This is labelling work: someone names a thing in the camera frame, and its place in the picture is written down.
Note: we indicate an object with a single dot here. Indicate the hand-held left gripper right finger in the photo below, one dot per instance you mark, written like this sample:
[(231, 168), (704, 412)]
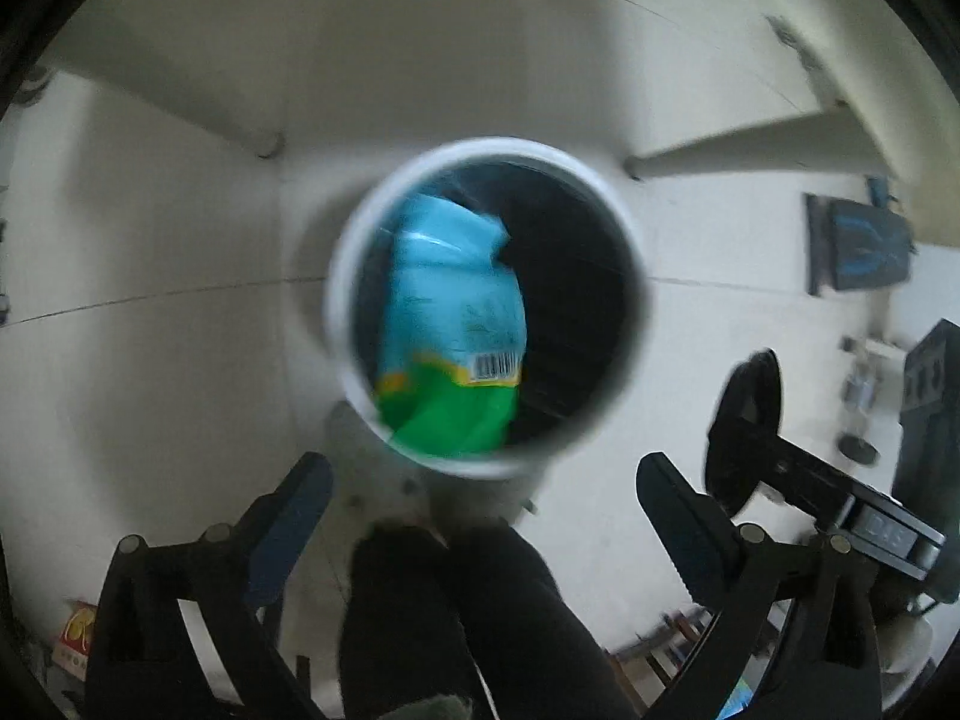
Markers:
[(679, 532)]

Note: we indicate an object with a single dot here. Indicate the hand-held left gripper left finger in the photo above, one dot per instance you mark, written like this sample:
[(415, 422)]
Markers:
[(288, 532)]

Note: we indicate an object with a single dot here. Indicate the white trash bin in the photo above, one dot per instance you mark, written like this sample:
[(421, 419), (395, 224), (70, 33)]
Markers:
[(352, 300)]

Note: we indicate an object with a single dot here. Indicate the blue green snack packet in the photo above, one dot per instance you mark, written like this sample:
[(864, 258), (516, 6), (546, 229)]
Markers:
[(450, 315)]

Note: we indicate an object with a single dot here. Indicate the black round object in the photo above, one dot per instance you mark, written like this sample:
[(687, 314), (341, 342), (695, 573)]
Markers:
[(859, 448)]

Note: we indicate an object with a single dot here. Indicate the black device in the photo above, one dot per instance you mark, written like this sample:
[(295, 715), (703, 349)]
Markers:
[(930, 405)]

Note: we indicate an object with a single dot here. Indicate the white roll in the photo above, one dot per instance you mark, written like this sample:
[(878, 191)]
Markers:
[(904, 645)]

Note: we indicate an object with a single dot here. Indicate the person's legs in black pants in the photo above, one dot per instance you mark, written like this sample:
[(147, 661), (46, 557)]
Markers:
[(495, 615)]

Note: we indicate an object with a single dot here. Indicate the orange cardboard box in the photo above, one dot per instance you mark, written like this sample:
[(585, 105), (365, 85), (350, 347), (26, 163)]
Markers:
[(75, 634)]

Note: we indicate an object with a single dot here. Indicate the white table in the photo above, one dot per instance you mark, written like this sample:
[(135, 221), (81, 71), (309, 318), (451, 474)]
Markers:
[(375, 37)]

